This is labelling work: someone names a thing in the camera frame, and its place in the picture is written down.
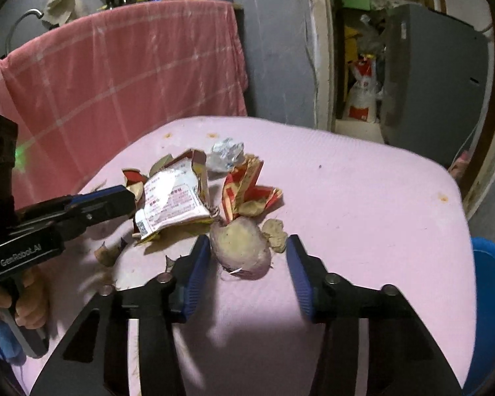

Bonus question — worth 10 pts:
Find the purple onion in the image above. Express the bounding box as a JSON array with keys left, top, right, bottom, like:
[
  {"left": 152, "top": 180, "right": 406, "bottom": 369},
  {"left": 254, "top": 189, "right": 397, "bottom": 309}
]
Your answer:
[{"left": 210, "top": 214, "right": 272, "bottom": 281}]

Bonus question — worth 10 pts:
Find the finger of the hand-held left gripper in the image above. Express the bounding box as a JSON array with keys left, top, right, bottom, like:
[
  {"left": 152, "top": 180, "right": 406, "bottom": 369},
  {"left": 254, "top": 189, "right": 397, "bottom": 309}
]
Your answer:
[
  {"left": 14, "top": 185, "right": 128, "bottom": 225},
  {"left": 60, "top": 192, "right": 138, "bottom": 242}
]

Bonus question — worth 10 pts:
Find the red yellow torn wrapper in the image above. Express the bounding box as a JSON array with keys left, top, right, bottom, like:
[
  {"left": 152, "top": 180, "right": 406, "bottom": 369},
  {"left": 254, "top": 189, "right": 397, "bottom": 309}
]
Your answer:
[{"left": 222, "top": 154, "right": 283, "bottom": 221}]

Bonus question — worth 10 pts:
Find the beige peel scrap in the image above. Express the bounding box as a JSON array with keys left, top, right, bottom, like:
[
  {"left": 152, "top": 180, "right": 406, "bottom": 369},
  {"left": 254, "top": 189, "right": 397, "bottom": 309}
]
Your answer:
[{"left": 262, "top": 218, "right": 288, "bottom": 253}]

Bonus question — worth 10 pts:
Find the cardboard box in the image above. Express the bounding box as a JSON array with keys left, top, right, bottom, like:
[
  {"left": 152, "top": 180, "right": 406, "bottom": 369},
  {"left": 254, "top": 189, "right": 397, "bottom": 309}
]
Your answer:
[{"left": 134, "top": 150, "right": 215, "bottom": 244}]

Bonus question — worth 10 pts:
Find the blue plastic bin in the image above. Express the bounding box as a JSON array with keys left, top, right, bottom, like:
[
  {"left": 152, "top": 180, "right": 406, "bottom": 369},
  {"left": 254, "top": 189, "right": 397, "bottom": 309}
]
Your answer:
[{"left": 464, "top": 237, "right": 495, "bottom": 396}]

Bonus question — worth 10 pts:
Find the person's left hand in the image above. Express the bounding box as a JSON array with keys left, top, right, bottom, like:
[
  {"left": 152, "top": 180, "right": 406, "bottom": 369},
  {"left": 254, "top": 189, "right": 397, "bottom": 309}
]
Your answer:
[{"left": 0, "top": 266, "right": 50, "bottom": 331}]

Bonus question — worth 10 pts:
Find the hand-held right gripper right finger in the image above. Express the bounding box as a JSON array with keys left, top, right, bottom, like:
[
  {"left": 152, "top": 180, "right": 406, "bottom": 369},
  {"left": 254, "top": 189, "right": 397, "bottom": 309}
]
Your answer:
[{"left": 286, "top": 234, "right": 465, "bottom": 396}]

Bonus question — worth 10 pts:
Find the brown onion peel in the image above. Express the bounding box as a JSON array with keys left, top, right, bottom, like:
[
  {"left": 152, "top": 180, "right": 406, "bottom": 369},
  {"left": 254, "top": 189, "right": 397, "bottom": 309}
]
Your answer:
[
  {"left": 95, "top": 239, "right": 128, "bottom": 267},
  {"left": 148, "top": 154, "right": 174, "bottom": 178}
]

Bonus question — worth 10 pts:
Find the clear plastic bag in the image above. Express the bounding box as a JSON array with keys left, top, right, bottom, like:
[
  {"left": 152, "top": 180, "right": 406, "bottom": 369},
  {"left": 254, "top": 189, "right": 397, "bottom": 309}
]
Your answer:
[{"left": 357, "top": 14, "right": 386, "bottom": 56}]

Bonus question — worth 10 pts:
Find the beige rag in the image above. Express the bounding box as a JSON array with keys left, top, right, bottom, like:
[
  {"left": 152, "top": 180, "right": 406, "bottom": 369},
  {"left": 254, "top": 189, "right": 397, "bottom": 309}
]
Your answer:
[{"left": 45, "top": 0, "right": 81, "bottom": 29}]

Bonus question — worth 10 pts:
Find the grey cabinet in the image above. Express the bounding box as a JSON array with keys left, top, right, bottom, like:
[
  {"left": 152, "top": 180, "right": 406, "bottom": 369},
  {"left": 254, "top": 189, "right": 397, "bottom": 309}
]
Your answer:
[{"left": 381, "top": 4, "right": 489, "bottom": 168}]

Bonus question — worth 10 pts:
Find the red wrapper scrap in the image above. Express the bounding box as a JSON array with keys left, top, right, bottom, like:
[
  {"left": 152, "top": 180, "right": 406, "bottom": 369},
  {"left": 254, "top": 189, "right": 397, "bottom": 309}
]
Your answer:
[{"left": 121, "top": 168, "right": 149, "bottom": 202}]

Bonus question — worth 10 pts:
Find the metal faucet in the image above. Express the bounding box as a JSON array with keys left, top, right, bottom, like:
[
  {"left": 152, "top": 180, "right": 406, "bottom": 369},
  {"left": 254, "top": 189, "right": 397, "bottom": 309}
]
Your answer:
[{"left": 7, "top": 8, "right": 45, "bottom": 54}]

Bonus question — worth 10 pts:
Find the yellow bag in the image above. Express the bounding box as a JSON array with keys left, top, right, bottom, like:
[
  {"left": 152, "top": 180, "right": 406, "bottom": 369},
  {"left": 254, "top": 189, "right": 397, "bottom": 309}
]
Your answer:
[{"left": 344, "top": 25, "right": 364, "bottom": 104}]

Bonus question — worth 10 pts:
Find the pink checked cloth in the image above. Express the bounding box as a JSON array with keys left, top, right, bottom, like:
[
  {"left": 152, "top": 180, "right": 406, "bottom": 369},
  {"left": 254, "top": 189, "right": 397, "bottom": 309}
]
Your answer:
[{"left": 0, "top": 0, "right": 248, "bottom": 211}]

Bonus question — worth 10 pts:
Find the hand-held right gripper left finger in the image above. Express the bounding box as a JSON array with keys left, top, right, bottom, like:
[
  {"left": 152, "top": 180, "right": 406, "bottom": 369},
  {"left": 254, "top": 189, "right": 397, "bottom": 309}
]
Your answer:
[{"left": 31, "top": 235, "right": 212, "bottom": 396}]

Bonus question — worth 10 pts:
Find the white red sack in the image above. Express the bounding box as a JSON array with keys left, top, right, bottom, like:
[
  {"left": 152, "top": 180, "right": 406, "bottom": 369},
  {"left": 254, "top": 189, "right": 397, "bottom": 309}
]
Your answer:
[{"left": 346, "top": 55, "right": 384, "bottom": 123}]

